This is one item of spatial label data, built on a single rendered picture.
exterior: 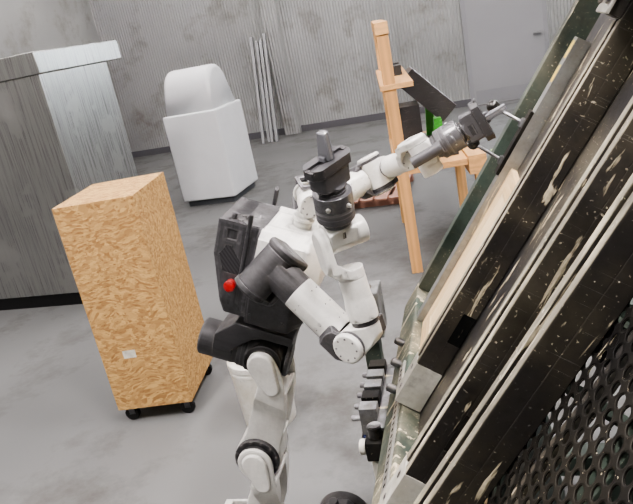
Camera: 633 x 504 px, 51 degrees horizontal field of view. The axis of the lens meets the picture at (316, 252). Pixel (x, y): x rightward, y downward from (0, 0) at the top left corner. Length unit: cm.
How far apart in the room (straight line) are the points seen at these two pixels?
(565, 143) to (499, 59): 1051
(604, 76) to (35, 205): 493
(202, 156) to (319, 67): 473
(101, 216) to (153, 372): 88
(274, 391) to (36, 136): 399
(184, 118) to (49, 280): 300
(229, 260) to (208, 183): 645
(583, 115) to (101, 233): 249
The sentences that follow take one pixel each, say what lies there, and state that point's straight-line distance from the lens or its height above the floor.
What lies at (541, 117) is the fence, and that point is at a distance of 198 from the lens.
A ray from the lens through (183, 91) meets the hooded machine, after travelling 822.
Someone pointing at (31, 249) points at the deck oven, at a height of 54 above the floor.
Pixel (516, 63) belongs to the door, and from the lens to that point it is 1200.
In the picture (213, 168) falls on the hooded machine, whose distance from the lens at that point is 816.
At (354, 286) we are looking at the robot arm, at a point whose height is 128.
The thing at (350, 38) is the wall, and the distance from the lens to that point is 1222.
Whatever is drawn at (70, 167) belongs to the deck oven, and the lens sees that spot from 555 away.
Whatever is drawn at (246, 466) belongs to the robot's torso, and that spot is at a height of 62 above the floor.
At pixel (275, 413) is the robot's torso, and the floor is 78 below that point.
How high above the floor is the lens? 185
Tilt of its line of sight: 19 degrees down
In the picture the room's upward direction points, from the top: 11 degrees counter-clockwise
